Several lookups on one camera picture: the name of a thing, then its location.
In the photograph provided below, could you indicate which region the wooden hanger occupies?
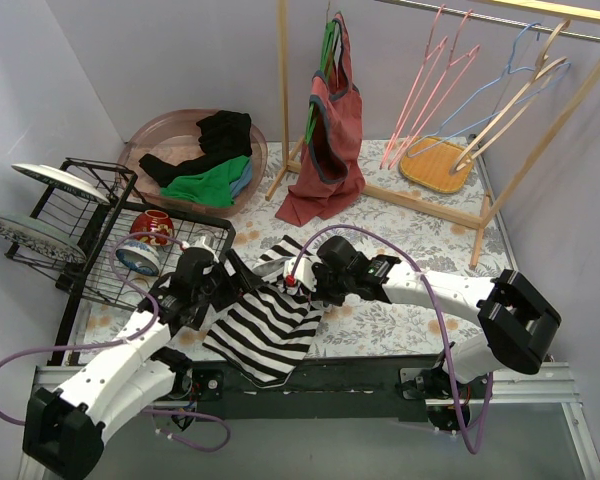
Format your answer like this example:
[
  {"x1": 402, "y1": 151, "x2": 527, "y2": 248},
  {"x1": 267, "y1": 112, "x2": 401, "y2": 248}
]
[{"x1": 449, "y1": 19, "x2": 571, "y2": 176}]

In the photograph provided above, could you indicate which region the pink wire hanger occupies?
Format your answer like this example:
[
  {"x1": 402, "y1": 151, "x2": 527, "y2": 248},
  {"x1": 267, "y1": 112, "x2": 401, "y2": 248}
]
[
  {"x1": 389, "y1": 16, "x2": 480, "y2": 169},
  {"x1": 380, "y1": 4, "x2": 448, "y2": 168}
]

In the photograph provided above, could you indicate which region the green plastic hanger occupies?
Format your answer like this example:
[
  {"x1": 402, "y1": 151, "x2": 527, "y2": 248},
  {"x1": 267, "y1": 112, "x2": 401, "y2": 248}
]
[{"x1": 304, "y1": 19, "x2": 340, "y2": 144}]

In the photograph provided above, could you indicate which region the blue garment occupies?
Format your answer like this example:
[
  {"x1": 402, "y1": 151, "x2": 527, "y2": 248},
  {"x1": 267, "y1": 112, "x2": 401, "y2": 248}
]
[{"x1": 230, "y1": 160, "x2": 253, "y2": 199}]

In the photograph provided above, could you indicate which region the blue wire hanger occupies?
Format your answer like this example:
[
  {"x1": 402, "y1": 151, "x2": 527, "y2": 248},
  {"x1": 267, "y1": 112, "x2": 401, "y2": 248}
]
[{"x1": 405, "y1": 22, "x2": 574, "y2": 159}]

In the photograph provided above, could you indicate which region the pink translucent plastic basin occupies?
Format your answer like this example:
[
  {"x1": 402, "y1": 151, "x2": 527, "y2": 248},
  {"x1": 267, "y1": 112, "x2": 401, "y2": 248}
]
[{"x1": 117, "y1": 109, "x2": 268, "y2": 218}]

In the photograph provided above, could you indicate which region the orange woven bamboo tray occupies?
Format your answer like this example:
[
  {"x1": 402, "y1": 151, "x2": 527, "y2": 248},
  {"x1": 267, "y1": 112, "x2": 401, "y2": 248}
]
[{"x1": 398, "y1": 137, "x2": 473, "y2": 194}]

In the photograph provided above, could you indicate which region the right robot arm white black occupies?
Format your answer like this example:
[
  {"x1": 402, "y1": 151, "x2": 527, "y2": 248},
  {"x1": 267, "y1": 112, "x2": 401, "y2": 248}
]
[{"x1": 283, "y1": 236, "x2": 562, "y2": 399}]

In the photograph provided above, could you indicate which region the red floral bowl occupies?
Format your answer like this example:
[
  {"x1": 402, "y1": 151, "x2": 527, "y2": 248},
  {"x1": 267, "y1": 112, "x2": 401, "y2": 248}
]
[{"x1": 129, "y1": 209, "x2": 174, "y2": 247}]

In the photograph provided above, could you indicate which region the metal hanging rod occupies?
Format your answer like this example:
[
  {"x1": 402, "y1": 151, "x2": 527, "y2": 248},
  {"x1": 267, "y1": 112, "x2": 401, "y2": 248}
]
[{"x1": 379, "y1": 0, "x2": 600, "y2": 44}]

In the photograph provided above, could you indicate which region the pink wire hanger front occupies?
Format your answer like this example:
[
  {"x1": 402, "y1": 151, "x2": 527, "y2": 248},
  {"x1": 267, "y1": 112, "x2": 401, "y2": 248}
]
[{"x1": 380, "y1": 4, "x2": 448, "y2": 168}]

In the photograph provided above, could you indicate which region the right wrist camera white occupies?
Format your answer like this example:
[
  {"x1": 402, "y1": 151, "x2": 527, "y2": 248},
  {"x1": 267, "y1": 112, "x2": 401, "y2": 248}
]
[{"x1": 282, "y1": 255, "x2": 317, "y2": 295}]

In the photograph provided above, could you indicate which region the blue white ceramic bowl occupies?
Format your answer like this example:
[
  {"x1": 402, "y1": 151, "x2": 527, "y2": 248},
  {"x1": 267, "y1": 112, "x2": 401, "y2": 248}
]
[{"x1": 115, "y1": 239, "x2": 160, "y2": 277}]

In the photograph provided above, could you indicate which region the red tank top green trim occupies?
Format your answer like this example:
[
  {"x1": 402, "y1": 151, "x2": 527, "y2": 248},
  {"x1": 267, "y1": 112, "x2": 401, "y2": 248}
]
[{"x1": 276, "y1": 12, "x2": 366, "y2": 227}]

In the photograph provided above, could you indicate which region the blue patterned plate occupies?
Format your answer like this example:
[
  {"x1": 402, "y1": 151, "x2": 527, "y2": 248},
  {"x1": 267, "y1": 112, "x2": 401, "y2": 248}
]
[{"x1": 0, "y1": 212, "x2": 87, "y2": 264}]

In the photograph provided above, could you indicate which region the aluminium frame rail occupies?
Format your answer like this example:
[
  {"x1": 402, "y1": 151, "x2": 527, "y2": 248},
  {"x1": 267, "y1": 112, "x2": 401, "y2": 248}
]
[{"x1": 17, "y1": 362, "x2": 600, "y2": 480}]

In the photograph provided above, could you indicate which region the pink wire hanger rear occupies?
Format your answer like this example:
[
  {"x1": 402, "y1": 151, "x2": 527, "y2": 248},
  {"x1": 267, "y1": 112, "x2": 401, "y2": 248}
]
[{"x1": 389, "y1": 16, "x2": 480, "y2": 169}]

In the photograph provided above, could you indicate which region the green garment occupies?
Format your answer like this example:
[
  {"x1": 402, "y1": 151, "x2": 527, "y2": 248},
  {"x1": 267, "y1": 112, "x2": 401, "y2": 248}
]
[{"x1": 160, "y1": 155, "x2": 252, "y2": 208}]

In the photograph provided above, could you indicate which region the white plate dark rim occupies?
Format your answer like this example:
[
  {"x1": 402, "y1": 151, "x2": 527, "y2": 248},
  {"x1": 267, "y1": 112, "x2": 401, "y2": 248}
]
[{"x1": 11, "y1": 163, "x2": 109, "y2": 204}]

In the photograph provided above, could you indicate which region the black white striped tank top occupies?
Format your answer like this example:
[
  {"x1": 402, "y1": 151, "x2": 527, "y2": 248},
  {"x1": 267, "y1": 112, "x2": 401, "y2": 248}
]
[{"x1": 203, "y1": 235, "x2": 327, "y2": 388}]

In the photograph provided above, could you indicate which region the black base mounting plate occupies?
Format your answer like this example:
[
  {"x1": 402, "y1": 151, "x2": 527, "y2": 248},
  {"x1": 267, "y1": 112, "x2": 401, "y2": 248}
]
[{"x1": 179, "y1": 354, "x2": 461, "y2": 422}]

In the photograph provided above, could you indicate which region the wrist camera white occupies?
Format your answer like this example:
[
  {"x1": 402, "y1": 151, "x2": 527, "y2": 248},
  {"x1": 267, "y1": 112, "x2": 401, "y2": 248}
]
[
  {"x1": 282, "y1": 255, "x2": 317, "y2": 295},
  {"x1": 180, "y1": 235, "x2": 219, "y2": 261}
]

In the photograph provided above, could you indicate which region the black wire dish rack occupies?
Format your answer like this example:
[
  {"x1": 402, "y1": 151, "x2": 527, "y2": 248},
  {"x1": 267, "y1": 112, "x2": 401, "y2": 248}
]
[{"x1": 5, "y1": 157, "x2": 236, "y2": 345}]

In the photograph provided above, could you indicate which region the black garment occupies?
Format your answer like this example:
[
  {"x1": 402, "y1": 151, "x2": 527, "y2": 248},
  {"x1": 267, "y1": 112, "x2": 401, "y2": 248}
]
[{"x1": 139, "y1": 110, "x2": 252, "y2": 187}]

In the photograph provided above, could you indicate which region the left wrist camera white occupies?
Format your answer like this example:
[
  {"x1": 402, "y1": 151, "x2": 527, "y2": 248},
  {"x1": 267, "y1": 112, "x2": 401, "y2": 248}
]
[{"x1": 180, "y1": 235, "x2": 219, "y2": 261}]

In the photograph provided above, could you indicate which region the floral tablecloth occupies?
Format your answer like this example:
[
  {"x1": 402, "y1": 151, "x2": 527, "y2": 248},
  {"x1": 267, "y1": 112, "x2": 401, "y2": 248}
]
[{"x1": 74, "y1": 140, "x2": 516, "y2": 358}]

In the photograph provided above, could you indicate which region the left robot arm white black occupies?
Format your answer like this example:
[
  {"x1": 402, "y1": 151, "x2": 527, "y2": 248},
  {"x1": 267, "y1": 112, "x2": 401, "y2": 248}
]
[{"x1": 23, "y1": 247, "x2": 264, "y2": 479}]

